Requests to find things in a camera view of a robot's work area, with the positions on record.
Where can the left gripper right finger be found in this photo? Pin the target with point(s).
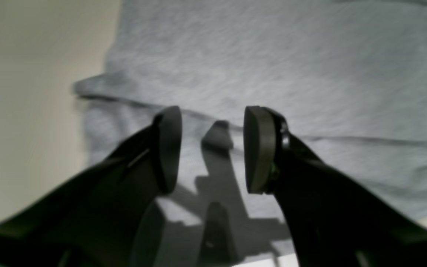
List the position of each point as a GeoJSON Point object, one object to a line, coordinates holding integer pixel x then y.
{"type": "Point", "coordinates": [333, 221]}

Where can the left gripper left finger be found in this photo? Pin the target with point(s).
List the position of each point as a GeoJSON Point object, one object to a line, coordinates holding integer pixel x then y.
{"type": "Point", "coordinates": [106, 216]}

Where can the grey T-shirt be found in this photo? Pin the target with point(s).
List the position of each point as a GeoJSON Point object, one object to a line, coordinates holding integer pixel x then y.
{"type": "Point", "coordinates": [349, 76]}

